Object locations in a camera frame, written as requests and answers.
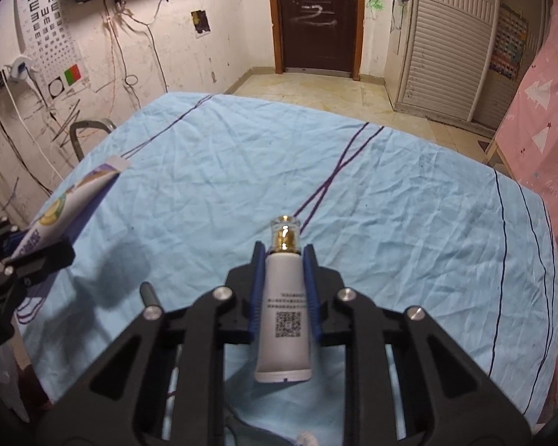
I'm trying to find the grey metal chair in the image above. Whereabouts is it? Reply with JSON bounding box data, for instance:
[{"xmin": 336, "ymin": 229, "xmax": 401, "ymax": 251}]
[{"xmin": 70, "ymin": 120, "xmax": 117, "ymax": 161}]

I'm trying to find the printed toothpaste tube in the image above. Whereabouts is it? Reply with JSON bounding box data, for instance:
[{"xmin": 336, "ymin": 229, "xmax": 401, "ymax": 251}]
[{"xmin": 9, "ymin": 157, "xmax": 131, "ymax": 261}]

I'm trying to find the wooden bed frame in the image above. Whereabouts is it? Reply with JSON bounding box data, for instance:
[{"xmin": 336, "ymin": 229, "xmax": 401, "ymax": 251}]
[{"xmin": 482, "ymin": 138, "xmax": 517, "ymax": 178}]

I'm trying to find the white cable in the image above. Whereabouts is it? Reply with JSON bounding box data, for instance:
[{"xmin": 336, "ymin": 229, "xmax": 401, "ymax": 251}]
[{"xmin": 4, "ymin": 81, "xmax": 67, "ymax": 183}]

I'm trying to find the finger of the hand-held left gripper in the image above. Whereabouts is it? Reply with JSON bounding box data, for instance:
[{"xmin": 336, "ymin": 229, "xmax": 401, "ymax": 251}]
[
  {"xmin": 4, "ymin": 239, "xmax": 75, "ymax": 284},
  {"xmin": 0, "ymin": 217, "xmax": 31, "ymax": 270}
]

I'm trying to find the pink printed curtain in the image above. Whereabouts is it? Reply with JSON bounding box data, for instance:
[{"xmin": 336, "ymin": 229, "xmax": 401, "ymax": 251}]
[{"xmin": 493, "ymin": 0, "xmax": 558, "ymax": 263}]

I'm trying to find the white power strip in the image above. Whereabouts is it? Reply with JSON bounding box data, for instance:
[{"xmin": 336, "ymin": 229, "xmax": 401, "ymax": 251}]
[{"xmin": 0, "ymin": 55, "xmax": 34, "ymax": 90}]

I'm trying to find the eye chart poster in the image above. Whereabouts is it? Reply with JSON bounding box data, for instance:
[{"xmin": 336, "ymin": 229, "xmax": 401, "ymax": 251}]
[{"xmin": 14, "ymin": 0, "xmax": 92, "ymax": 103}]

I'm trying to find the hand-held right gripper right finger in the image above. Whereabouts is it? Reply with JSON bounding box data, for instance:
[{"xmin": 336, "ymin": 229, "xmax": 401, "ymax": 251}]
[{"xmin": 302, "ymin": 244, "xmax": 531, "ymax": 446}]

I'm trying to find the white shutter wardrobe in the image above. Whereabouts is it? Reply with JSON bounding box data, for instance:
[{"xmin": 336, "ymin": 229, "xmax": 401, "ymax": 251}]
[{"xmin": 384, "ymin": 0, "xmax": 547, "ymax": 132}]

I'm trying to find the colourful grid wall poster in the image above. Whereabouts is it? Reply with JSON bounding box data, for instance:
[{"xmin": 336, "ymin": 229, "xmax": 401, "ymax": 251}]
[{"xmin": 488, "ymin": 2, "xmax": 530, "ymax": 83}]

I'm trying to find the open wall socket box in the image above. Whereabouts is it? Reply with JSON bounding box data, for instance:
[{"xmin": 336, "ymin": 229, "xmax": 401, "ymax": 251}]
[{"xmin": 190, "ymin": 9, "xmax": 213, "ymax": 36}]

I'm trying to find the black cable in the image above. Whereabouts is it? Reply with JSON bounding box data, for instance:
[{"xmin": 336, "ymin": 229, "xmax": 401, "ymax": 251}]
[{"xmin": 121, "ymin": 0, "xmax": 169, "ymax": 94}]

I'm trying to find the white tube with gold cap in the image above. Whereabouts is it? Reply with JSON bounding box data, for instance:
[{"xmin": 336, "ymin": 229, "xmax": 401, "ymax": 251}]
[{"xmin": 253, "ymin": 215, "xmax": 314, "ymax": 384}]

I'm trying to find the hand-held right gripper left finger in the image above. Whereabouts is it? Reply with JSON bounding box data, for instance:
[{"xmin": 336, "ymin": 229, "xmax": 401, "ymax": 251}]
[{"xmin": 37, "ymin": 242, "xmax": 267, "ymax": 446}]

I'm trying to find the dark brown door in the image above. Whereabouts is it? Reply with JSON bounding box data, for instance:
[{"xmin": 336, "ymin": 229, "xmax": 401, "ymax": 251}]
[{"xmin": 267, "ymin": 0, "xmax": 366, "ymax": 80}]

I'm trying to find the light blue tablecloth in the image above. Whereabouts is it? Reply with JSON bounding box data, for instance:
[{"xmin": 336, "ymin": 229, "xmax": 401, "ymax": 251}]
[{"xmin": 16, "ymin": 93, "xmax": 558, "ymax": 446}]

